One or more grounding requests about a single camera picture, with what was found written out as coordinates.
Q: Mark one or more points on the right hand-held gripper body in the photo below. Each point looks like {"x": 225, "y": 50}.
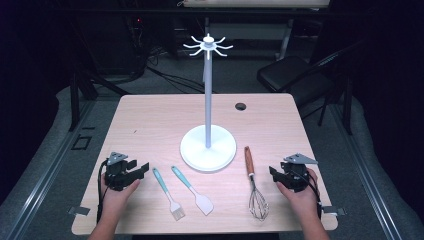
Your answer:
{"x": 295, "y": 175}

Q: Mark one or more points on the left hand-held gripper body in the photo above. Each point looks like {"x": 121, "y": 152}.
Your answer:
{"x": 116, "y": 173}

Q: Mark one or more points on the white utensil rack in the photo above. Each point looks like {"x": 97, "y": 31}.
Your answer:
{"x": 208, "y": 150}

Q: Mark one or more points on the person's left hand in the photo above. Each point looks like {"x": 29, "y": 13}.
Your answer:
{"x": 117, "y": 200}

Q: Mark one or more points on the person's right hand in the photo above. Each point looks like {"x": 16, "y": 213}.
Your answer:
{"x": 301, "y": 201}

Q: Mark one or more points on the metal table clamp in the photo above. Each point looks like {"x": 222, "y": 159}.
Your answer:
{"x": 333, "y": 210}
{"x": 79, "y": 210}

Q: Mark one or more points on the black metal stand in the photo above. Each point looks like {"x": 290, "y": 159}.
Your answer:
{"x": 75, "y": 100}

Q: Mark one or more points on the black folding chair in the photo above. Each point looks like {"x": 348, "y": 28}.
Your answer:
{"x": 286, "y": 75}

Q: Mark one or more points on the dark computer tower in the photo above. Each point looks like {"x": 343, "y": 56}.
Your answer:
{"x": 110, "y": 43}

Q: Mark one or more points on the white background table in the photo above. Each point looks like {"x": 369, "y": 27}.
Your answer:
{"x": 253, "y": 3}

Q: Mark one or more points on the metal floor rail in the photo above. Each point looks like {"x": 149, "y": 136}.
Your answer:
{"x": 366, "y": 173}
{"x": 50, "y": 170}

